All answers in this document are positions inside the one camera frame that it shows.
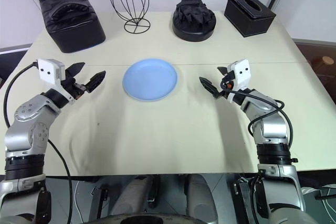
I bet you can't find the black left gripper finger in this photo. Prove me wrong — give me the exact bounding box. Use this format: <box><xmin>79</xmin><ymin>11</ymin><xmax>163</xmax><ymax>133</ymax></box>
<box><xmin>65</xmin><ymin>61</ymin><xmax>86</xmax><ymax>80</ymax></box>
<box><xmin>85</xmin><ymin>70</ymin><xmax>107</xmax><ymax>94</ymax></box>

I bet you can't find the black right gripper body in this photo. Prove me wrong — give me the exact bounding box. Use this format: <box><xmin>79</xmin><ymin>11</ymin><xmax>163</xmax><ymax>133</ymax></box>
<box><xmin>219</xmin><ymin>70</ymin><xmax>236</xmax><ymax>97</ymax></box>

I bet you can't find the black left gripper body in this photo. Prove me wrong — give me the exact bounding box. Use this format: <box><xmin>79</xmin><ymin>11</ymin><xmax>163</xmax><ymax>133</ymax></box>
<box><xmin>61</xmin><ymin>76</ymin><xmax>87</xmax><ymax>101</ymax></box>

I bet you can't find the light blue round plate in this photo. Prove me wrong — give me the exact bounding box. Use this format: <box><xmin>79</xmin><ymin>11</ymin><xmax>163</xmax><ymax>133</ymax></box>
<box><xmin>122</xmin><ymin>57</ymin><xmax>179</xmax><ymax>102</ymax></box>

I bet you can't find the large black fabric bag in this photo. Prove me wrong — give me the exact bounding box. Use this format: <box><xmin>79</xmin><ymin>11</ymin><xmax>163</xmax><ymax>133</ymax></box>
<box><xmin>38</xmin><ymin>0</ymin><xmax>107</xmax><ymax>54</ymax></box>

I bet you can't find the round black fabric pouch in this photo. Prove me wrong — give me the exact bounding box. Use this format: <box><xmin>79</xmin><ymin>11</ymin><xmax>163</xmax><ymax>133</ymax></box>
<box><xmin>172</xmin><ymin>0</ymin><xmax>217</xmax><ymax>42</ymax></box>

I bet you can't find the black leather tissue box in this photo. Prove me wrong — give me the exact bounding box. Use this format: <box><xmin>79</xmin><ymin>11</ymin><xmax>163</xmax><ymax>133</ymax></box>
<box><xmin>224</xmin><ymin>0</ymin><xmax>277</xmax><ymax>38</ymax></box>

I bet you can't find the cream tablecloth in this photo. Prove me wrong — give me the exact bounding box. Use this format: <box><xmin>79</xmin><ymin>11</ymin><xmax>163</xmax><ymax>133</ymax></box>
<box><xmin>0</xmin><ymin>10</ymin><xmax>336</xmax><ymax>177</ymax></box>

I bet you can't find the dark brown side table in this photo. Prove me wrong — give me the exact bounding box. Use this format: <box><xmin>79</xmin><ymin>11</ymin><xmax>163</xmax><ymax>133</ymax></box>
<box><xmin>293</xmin><ymin>38</ymin><xmax>336</xmax><ymax>109</ymax></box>

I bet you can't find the dark rounded robot torso rim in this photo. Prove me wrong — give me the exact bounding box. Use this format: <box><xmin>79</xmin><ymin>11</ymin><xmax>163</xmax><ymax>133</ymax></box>
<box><xmin>88</xmin><ymin>208</ymin><xmax>230</xmax><ymax>224</ymax></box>

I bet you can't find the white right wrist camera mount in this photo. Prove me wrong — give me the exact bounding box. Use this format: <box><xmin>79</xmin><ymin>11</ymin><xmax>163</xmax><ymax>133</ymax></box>
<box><xmin>227</xmin><ymin>59</ymin><xmax>251</xmax><ymax>91</ymax></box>

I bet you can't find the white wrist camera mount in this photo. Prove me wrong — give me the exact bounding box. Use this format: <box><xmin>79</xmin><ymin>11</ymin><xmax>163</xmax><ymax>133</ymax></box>
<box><xmin>227</xmin><ymin>59</ymin><xmax>251</xmax><ymax>91</ymax></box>
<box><xmin>37</xmin><ymin>58</ymin><xmax>66</xmax><ymax>87</ymax></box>

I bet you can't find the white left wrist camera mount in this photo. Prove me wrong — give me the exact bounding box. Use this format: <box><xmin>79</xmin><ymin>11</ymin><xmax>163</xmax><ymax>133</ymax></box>
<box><xmin>37</xmin><ymin>58</ymin><xmax>66</xmax><ymax>87</ymax></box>

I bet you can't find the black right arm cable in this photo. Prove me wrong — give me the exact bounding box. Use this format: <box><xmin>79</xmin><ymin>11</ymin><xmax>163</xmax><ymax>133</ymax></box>
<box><xmin>226</xmin><ymin>89</ymin><xmax>294</xmax><ymax>154</ymax></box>

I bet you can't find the thin white cable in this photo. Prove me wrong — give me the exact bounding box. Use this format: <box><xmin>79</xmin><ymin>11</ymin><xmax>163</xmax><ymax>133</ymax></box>
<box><xmin>73</xmin><ymin>180</ymin><xmax>83</xmax><ymax>221</ymax></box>

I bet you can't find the black metal bracket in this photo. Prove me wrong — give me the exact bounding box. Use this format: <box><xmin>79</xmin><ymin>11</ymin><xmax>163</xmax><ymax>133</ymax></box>
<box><xmin>232</xmin><ymin>177</ymin><xmax>253</xmax><ymax>224</ymax></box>
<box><xmin>90</xmin><ymin>185</ymin><xmax>109</xmax><ymax>221</ymax></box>

